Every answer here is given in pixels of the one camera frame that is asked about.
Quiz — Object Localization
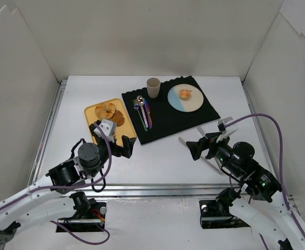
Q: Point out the stainless steel tongs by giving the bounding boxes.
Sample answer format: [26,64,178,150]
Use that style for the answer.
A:
[178,126,223,175]

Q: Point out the small round bread roll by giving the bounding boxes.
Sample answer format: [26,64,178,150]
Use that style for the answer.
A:
[178,89,191,101]

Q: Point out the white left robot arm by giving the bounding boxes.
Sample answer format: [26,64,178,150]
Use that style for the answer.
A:
[0,120,136,246]

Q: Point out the brown glazed pastry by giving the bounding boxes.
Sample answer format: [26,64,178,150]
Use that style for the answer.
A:
[112,110,125,127]

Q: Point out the iridescent knife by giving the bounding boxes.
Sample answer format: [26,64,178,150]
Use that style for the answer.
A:
[143,98,152,129]

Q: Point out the yellow serving tray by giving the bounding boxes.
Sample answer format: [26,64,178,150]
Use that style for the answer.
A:
[84,98,136,147]

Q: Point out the bagel with orange patches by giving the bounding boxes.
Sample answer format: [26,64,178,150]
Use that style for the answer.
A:
[95,103,116,120]

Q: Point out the white and blue plate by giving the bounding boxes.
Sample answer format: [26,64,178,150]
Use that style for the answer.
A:
[167,84,204,113]

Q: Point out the iridescent fork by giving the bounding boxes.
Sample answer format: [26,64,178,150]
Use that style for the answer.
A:
[133,99,148,131]

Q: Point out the beige cup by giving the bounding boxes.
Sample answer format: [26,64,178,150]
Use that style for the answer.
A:
[147,78,161,98]

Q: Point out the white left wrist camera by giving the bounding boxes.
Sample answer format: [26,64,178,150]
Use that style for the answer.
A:
[93,119,117,143]

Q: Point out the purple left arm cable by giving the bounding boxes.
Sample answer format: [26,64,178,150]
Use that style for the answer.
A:
[0,122,113,245]

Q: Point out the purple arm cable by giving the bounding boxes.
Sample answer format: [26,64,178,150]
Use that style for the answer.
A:
[224,112,305,250]
[0,122,113,245]

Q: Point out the silver spoon pink handle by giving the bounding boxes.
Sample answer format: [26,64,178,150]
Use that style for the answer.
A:
[137,95,148,128]

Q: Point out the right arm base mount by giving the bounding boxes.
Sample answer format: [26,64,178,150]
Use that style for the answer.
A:
[199,187,250,229]

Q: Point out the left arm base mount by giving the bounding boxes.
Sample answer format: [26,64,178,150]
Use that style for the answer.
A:
[57,192,107,232]

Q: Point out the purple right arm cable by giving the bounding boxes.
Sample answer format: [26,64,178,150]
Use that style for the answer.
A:
[224,112,305,250]

